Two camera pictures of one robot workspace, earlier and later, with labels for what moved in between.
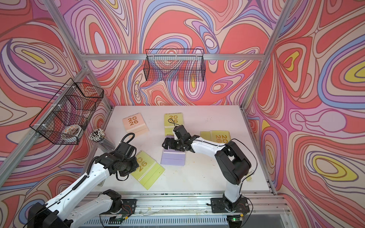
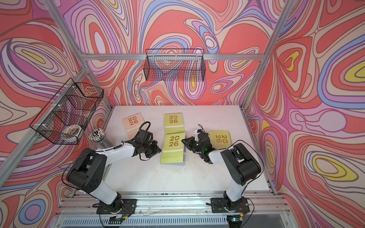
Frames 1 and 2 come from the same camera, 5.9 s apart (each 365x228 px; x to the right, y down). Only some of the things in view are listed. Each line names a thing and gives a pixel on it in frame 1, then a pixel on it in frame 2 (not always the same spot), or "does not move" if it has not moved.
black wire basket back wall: x=175 y=64 does not move
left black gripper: x=136 y=165 to x=157 y=149
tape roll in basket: x=72 y=130 does not move
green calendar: x=148 y=171 to x=173 y=151
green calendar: x=171 y=121 does not move
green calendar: x=220 y=136 does not move
